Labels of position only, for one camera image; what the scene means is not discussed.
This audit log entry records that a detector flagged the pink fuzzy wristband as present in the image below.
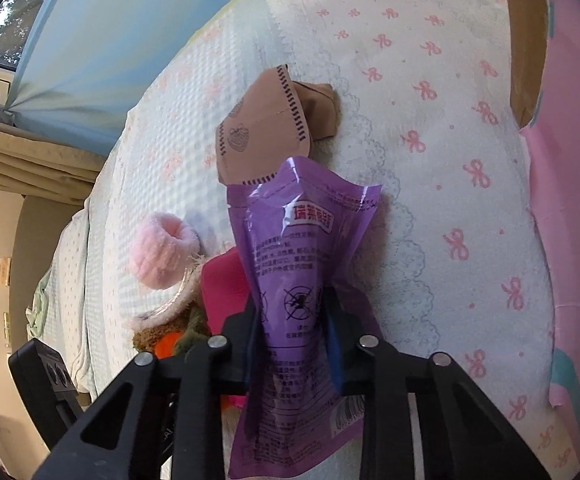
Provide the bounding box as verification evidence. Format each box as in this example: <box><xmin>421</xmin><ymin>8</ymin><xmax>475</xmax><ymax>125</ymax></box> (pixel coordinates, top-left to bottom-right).
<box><xmin>129</xmin><ymin>212</ymin><xmax>201</xmax><ymax>290</ymax></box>

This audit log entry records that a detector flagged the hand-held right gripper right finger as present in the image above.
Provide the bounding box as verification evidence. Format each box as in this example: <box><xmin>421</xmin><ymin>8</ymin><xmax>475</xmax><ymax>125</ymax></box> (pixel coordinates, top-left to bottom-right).
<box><xmin>322</xmin><ymin>284</ymin><xmax>554</xmax><ymax>480</ymax></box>

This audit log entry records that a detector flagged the brown sock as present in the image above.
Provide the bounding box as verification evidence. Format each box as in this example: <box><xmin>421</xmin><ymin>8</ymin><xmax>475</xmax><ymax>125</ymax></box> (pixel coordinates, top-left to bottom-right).
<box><xmin>292</xmin><ymin>81</ymin><xmax>339</xmax><ymax>142</ymax></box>

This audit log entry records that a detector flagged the brown plush toy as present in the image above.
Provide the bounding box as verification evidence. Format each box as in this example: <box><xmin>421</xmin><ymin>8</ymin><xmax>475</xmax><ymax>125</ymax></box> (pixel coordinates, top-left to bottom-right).
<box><xmin>132</xmin><ymin>263</ymin><xmax>211</xmax><ymax>362</ymax></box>

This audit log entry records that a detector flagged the brown printed face mask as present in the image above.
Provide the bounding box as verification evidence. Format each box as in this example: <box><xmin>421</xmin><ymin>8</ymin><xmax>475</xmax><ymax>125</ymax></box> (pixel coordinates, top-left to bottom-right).
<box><xmin>215</xmin><ymin>63</ymin><xmax>313</xmax><ymax>186</ymax></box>

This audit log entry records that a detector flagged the pale green dotted sheet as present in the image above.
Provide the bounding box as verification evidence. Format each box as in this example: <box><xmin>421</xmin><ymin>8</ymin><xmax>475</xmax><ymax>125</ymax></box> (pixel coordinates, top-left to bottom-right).
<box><xmin>25</xmin><ymin>207</ymin><xmax>93</xmax><ymax>393</ymax></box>

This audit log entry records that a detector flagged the purple plastic packet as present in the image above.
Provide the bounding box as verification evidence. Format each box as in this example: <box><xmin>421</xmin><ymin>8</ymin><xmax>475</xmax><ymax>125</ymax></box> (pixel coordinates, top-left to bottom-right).
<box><xmin>226</xmin><ymin>156</ymin><xmax>383</xmax><ymax>480</ymax></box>

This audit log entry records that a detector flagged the hot pink cloth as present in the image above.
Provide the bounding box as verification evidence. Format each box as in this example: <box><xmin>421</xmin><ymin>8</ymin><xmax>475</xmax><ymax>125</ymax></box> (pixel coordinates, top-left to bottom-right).
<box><xmin>197</xmin><ymin>251</ymin><xmax>257</xmax><ymax>337</ymax></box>

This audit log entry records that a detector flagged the white blanket with pink bows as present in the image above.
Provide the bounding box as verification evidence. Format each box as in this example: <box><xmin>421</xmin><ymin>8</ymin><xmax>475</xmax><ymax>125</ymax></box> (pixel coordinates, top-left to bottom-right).
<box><xmin>65</xmin><ymin>0</ymin><xmax>578</xmax><ymax>480</ymax></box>

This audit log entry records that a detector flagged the beige curtain valance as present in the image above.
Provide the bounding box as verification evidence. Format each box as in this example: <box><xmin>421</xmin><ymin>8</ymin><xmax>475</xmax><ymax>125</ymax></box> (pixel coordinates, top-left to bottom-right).
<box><xmin>0</xmin><ymin>114</ymin><xmax>107</xmax><ymax>192</ymax></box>

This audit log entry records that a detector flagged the light blue curtain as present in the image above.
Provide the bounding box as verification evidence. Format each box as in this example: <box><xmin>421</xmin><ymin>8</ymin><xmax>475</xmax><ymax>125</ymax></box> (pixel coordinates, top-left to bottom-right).
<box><xmin>2</xmin><ymin>0</ymin><xmax>273</xmax><ymax>157</ymax></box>

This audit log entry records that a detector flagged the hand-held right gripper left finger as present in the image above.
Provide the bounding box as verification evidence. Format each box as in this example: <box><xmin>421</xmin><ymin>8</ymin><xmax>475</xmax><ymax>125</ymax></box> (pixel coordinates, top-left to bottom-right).
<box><xmin>32</xmin><ymin>301</ymin><xmax>263</xmax><ymax>480</ymax></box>

